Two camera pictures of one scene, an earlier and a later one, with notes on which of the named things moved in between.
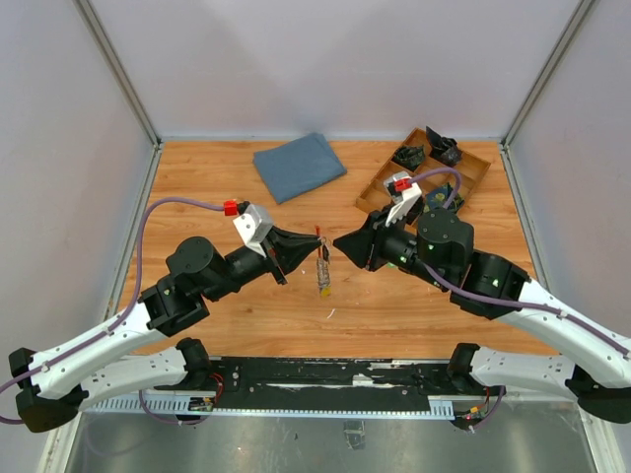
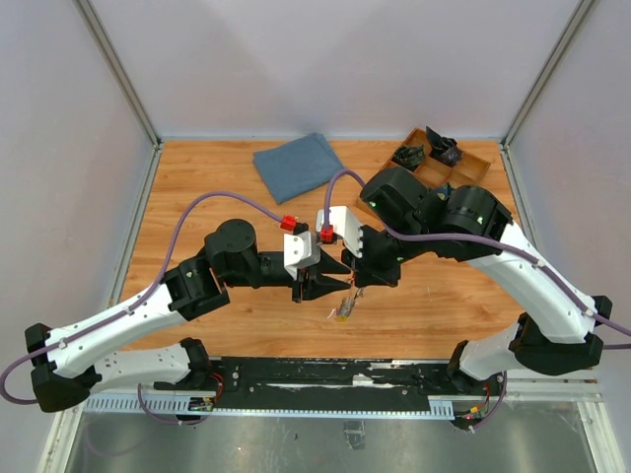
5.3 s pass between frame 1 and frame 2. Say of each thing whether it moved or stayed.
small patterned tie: moved
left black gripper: moved
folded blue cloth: stayed
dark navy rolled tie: stayed
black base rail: stayed
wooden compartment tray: stayed
